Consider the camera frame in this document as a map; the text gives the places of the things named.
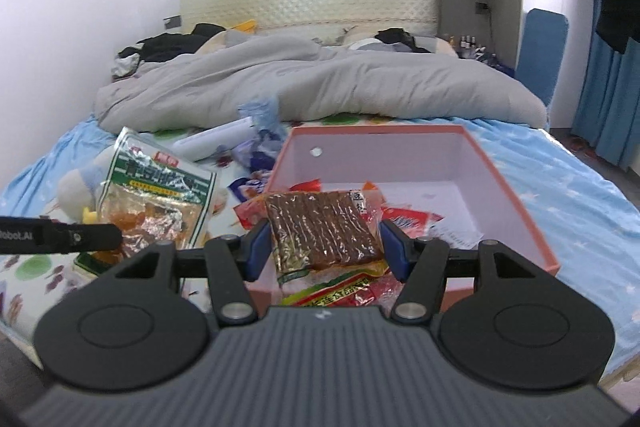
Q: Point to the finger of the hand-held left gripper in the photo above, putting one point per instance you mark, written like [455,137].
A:
[90,235]

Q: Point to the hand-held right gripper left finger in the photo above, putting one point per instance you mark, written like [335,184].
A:
[257,252]

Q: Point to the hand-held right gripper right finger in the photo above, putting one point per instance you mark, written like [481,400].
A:
[395,252]

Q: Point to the brown tofu snack packet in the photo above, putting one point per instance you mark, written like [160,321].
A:
[320,232]

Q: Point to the green label snack packet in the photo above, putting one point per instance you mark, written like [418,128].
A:
[155,187]

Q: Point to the pink cardboard box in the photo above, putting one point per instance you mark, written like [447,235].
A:
[400,157]

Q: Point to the fruit print mat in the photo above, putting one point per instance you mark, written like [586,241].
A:
[30,267]

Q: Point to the white blue plush toy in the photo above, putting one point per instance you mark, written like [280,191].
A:
[75,192]

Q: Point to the red green label packet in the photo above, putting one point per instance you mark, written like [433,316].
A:
[345,292]

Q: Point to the blue white snack packet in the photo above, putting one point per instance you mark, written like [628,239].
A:
[247,188]

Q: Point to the crumpled dark blue wrappers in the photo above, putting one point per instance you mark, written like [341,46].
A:
[265,147]

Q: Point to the white plastic bottle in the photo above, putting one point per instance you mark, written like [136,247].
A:
[215,139]

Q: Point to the pale blue plastic bag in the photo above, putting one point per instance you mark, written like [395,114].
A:
[260,109]

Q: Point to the grey duvet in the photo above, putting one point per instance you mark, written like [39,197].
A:
[300,77]

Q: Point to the black clothes pile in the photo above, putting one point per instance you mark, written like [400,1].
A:
[165,44]

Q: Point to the peach pillow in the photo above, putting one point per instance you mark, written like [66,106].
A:
[212,44]

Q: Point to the black garment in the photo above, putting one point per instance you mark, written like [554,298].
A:
[395,36]

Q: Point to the group of small bottles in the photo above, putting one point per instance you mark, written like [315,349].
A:
[472,44]

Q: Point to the yellow packet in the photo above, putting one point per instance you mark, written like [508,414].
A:
[245,26]

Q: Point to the blue chair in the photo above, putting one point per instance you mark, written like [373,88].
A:
[542,52]

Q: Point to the blue curtain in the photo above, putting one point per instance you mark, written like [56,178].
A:
[610,107]

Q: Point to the black charger plug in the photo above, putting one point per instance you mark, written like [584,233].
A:
[482,7]

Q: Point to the grey wall socket panel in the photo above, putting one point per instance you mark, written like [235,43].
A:
[171,23]

